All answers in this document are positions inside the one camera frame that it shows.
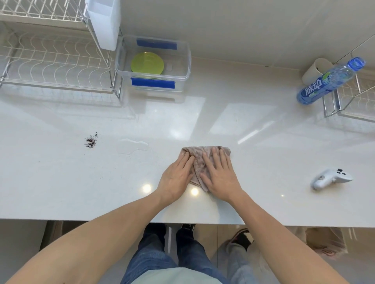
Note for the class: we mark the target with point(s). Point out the person's left hand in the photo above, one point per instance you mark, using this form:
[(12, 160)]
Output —
[(174, 181)]

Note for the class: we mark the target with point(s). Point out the person's right hand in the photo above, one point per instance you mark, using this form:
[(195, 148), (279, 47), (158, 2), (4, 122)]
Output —
[(222, 178)]

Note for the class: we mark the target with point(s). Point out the pinkish grey cleaning cloth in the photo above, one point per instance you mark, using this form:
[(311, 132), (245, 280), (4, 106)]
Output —
[(199, 161)]

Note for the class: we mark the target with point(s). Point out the person's right forearm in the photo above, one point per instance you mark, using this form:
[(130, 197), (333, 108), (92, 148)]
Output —
[(287, 248)]

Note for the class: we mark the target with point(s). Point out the person's left forearm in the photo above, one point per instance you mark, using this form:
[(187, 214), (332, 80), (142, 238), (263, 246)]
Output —
[(88, 248)]

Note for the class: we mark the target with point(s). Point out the person's right black sneaker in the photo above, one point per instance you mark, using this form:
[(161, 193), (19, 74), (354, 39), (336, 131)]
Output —
[(187, 227)]

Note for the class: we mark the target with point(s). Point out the person's blue jeans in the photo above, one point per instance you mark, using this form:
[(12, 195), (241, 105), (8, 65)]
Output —
[(152, 254)]

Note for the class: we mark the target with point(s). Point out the person's pale shirt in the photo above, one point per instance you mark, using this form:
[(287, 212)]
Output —
[(181, 278)]

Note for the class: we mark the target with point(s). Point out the clear water puddle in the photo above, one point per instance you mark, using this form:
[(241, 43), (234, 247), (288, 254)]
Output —
[(129, 143)]

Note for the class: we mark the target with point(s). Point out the black red sneaker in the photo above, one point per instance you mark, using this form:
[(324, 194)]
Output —
[(241, 238)]

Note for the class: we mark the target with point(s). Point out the light blue trouser leg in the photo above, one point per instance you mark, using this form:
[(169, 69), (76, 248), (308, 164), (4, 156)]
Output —
[(237, 263)]

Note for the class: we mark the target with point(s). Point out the dark crumbs pile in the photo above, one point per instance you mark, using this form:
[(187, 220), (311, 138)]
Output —
[(91, 142)]

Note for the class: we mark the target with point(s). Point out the white handheld controller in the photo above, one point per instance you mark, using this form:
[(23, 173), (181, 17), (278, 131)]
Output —
[(334, 177)]

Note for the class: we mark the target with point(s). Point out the beige plastic bag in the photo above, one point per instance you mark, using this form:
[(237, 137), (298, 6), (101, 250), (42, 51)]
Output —
[(325, 242)]

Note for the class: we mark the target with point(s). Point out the blue plastic drink bottle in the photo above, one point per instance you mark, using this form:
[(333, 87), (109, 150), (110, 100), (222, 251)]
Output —
[(316, 89)]

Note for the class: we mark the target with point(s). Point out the white cup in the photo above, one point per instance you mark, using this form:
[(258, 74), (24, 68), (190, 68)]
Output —
[(312, 74)]

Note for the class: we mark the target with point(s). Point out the white plastic utensil holder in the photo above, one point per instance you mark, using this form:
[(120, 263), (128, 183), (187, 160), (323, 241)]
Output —
[(105, 26)]

